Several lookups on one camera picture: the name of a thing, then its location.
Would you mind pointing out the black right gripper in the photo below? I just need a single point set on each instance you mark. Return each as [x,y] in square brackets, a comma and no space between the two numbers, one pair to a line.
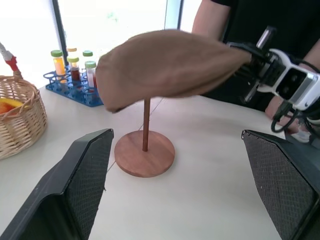
[266,67]

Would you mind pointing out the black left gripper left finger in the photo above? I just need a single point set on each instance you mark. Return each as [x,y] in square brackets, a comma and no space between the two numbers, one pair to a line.
[62,180]

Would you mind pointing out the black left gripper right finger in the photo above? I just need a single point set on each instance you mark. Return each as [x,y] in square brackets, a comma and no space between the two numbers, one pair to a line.
[282,180]

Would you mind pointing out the brown fabric cap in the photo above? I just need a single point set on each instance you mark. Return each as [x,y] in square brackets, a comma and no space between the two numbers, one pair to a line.
[162,65]

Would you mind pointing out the wooden hat stand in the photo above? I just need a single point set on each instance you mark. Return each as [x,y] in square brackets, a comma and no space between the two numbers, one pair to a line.
[145,162]

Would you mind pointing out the person's left hand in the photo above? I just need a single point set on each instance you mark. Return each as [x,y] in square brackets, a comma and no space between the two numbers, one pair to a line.
[272,110]

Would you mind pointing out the person in black shirt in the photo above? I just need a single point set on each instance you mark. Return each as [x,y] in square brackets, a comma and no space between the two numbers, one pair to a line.
[245,20]

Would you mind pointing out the blue test tube rack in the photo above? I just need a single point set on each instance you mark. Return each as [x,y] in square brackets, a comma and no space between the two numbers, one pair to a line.
[75,96]

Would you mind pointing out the orange fruit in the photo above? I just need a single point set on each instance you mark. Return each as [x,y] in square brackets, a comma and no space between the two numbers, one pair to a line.
[7,106]

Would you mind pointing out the green-capped vial, dark red contents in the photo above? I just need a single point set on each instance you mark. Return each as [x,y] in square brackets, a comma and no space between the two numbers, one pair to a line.
[74,72]

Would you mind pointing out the green-capped vial, white and red contents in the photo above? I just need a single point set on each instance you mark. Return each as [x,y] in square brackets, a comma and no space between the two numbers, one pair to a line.
[90,75]

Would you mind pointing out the green-capped vial, yellow contents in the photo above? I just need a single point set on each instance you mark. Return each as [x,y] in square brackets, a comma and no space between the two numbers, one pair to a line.
[59,65]

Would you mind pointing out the yellow-capped vial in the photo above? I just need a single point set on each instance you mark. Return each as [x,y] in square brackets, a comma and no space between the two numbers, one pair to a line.
[72,50]

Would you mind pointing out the grey window frame post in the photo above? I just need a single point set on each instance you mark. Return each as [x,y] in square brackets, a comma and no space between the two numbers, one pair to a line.
[173,13]

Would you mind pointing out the black window frame post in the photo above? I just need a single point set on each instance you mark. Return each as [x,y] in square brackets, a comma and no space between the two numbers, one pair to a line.
[59,22]

